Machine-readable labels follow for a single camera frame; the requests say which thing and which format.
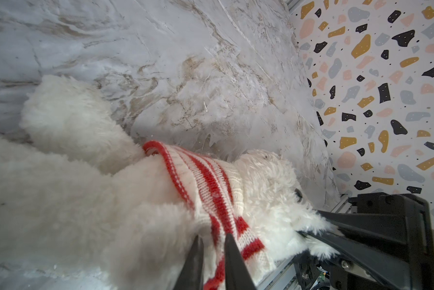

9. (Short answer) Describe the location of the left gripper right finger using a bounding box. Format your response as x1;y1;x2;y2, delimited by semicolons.
224;233;256;290

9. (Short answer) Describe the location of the red white striped knit sweater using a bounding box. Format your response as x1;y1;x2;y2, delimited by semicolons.
143;141;276;290

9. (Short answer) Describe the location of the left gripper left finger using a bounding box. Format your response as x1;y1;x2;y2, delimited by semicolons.
173;235;204;290

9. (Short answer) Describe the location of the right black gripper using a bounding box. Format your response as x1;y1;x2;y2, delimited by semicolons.
300;193;434;290

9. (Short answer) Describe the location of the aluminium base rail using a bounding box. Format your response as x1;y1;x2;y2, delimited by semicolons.
256;193;352;290

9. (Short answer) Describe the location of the white plush teddy bear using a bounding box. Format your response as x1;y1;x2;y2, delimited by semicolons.
0;76;336;290

